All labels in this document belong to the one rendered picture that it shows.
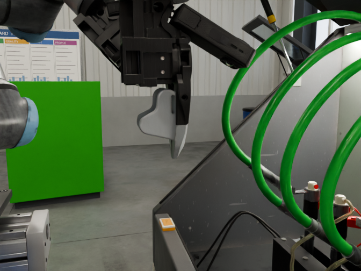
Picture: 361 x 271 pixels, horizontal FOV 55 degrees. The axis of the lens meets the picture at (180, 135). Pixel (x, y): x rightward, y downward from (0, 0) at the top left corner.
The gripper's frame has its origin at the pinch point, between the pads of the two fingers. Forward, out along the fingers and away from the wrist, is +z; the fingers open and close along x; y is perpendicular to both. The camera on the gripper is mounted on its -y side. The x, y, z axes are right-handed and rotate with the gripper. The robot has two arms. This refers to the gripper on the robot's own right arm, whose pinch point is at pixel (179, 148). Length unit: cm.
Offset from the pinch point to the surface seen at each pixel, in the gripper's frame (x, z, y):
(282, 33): -11.9, -16.3, -20.6
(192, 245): -43, 37, -12
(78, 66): -649, -28, 58
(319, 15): -12.0, -19.5, -27.5
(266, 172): -11.4, 7.9, -18.2
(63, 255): -211, 124, 47
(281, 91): -3.7, -7.0, -16.5
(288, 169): 4.6, 2.6, -13.5
